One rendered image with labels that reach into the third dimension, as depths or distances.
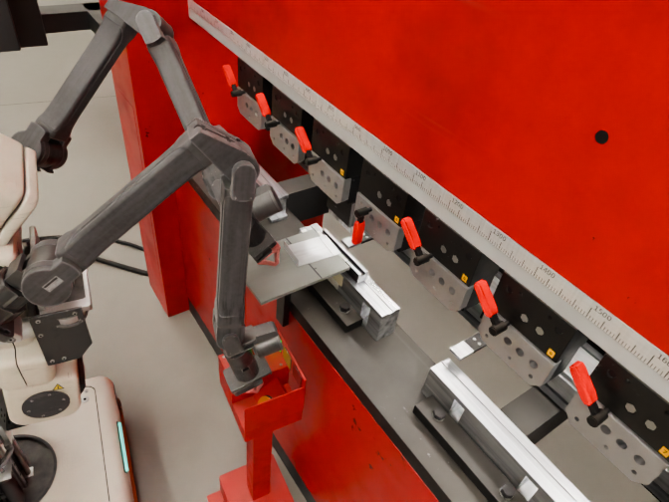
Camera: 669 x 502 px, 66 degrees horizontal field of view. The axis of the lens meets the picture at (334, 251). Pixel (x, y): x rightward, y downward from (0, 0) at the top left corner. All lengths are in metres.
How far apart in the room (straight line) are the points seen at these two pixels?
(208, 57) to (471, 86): 1.24
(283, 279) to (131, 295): 1.51
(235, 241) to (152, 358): 1.51
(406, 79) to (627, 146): 0.41
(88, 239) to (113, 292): 1.79
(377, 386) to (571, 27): 0.86
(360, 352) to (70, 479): 1.01
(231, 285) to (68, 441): 1.06
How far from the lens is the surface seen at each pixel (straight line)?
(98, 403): 2.01
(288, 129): 1.39
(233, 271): 1.02
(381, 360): 1.33
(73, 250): 0.97
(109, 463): 1.89
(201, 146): 0.88
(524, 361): 0.98
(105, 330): 2.59
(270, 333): 1.15
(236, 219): 0.96
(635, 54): 0.74
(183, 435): 2.21
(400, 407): 1.26
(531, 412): 1.35
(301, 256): 1.36
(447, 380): 1.21
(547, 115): 0.81
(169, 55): 1.25
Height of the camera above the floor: 1.91
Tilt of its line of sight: 41 degrees down
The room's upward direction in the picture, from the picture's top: 8 degrees clockwise
